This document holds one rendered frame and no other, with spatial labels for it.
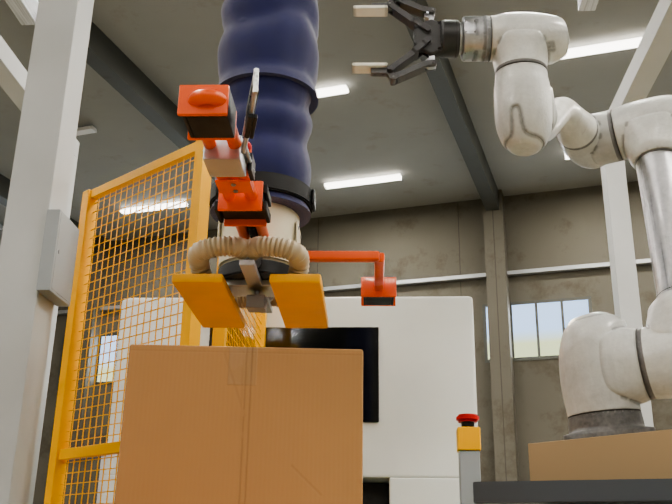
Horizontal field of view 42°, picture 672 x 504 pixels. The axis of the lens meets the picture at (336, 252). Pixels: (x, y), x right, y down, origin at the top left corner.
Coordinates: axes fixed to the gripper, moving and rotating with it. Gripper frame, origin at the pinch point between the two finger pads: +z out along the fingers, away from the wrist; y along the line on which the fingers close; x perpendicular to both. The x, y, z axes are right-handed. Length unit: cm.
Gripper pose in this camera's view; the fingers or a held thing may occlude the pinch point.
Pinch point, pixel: (358, 39)
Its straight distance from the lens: 181.0
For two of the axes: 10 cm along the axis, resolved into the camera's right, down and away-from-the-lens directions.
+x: 0.4, 3.6, 9.3
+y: -0.2, 9.3, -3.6
